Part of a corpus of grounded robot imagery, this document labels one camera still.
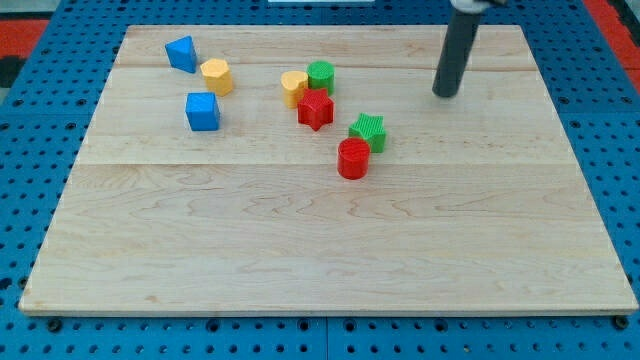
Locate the red star block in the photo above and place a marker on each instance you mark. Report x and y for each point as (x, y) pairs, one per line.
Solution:
(315, 109)

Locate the green star block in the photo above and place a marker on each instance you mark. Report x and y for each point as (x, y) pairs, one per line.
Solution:
(371, 129)

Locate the yellow heart block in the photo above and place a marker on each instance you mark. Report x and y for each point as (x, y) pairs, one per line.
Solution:
(293, 83)

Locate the red cylinder block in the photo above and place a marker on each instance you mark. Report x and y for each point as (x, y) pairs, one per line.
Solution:
(353, 158)

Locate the green cylinder block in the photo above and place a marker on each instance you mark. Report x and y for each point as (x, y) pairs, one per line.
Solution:
(321, 74)

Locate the blue cube block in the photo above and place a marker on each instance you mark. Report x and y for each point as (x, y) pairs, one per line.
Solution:
(202, 111)

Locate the yellow hexagon block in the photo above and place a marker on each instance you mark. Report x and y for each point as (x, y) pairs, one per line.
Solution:
(217, 76)

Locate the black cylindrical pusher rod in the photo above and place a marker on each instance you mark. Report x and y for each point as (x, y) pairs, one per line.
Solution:
(458, 42)

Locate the blue triangle block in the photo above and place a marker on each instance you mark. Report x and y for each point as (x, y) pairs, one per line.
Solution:
(182, 54)

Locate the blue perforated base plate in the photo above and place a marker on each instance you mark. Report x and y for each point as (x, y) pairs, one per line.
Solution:
(56, 56)

